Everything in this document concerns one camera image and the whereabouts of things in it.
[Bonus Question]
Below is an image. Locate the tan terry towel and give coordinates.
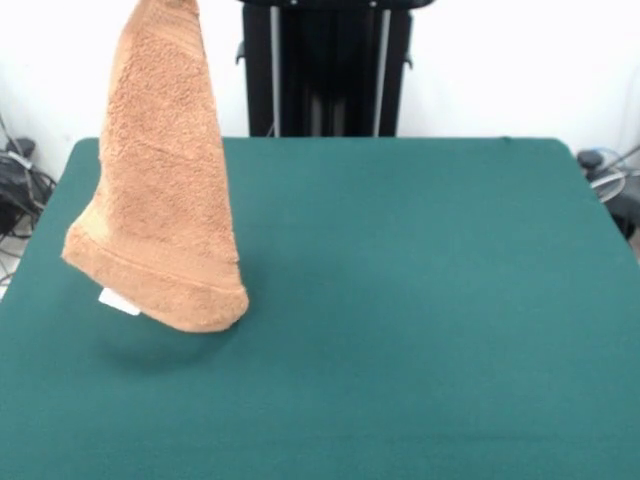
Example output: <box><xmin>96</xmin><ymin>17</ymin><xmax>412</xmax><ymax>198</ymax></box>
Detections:
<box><xmin>60</xmin><ymin>0</ymin><xmax>250</xmax><ymax>335</ymax></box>

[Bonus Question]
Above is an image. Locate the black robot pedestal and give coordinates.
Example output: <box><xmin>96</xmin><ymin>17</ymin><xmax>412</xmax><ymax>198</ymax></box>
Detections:
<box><xmin>234</xmin><ymin>0</ymin><xmax>416</xmax><ymax>138</ymax></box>

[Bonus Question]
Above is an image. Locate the black lump with cables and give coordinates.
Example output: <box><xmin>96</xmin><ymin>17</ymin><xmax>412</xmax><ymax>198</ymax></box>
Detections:
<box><xmin>0</xmin><ymin>137</ymin><xmax>57</xmax><ymax>239</ymax></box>

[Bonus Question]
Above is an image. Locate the dark green table cloth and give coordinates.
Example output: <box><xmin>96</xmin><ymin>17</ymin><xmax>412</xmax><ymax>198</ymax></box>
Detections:
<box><xmin>0</xmin><ymin>136</ymin><xmax>640</xmax><ymax>480</ymax></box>

